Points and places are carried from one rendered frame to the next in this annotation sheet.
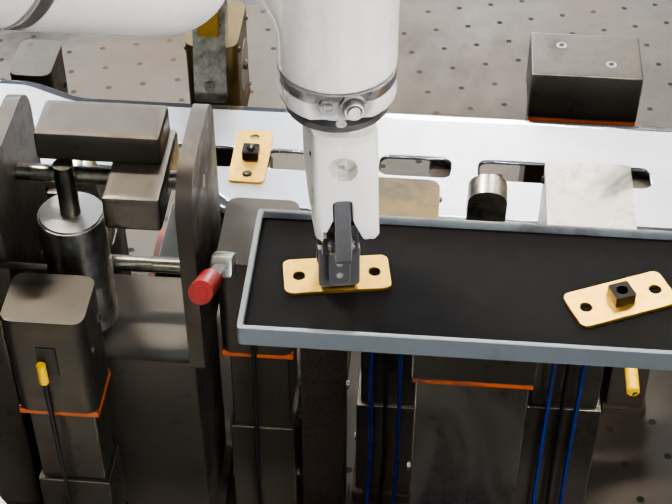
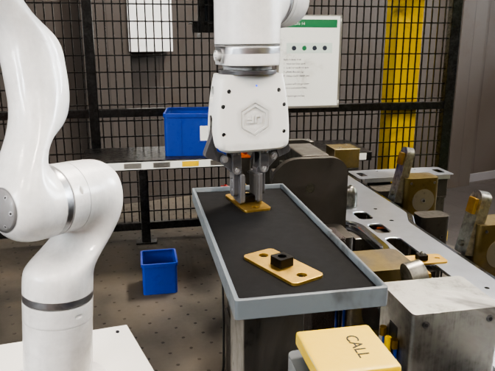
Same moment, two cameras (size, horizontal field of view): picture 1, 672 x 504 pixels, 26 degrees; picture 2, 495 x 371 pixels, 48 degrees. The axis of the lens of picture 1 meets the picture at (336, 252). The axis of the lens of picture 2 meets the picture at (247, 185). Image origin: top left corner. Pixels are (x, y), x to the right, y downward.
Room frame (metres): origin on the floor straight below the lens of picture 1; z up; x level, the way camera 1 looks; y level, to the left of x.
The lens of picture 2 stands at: (0.63, -0.70, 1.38)
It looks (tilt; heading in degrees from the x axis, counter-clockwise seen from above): 15 degrees down; 74
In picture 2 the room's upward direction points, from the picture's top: straight up
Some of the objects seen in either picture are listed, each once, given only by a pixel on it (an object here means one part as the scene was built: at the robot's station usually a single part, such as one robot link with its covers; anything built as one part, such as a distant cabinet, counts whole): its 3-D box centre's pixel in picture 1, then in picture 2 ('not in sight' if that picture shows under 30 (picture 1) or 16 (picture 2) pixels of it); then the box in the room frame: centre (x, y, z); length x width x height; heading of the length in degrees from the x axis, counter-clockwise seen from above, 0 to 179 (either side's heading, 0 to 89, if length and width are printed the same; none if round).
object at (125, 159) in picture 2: not in sight; (227, 154); (1.05, 1.00, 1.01); 0.90 x 0.22 x 0.03; 175
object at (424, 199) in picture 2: not in sight; (417, 240); (1.43, 0.48, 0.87); 0.12 x 0.07 x 0.35; 175
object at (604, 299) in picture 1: (621, 295); (281, 261); (0.80, -0.22, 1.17); 0.08 x 0.04 x 0.01; 109
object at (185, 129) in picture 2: not in sight; (213, 130); (1.01, 1.01, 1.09); 0.30 x 0.17 x 0.13; 168
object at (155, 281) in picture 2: not in sight; (159, 271); (0.79, 0.75, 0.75); 0.11 x 0.10 x 0.09; 85
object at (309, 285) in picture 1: (336, 270); (247, 199); (0.83, 0.00, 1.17); 0.08 x 0.04 x 0.01; 95
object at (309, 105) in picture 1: (337, 79); (245, 57); (0.83, 0.00, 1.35); 0.09 x 0.08 x 0.03; 4
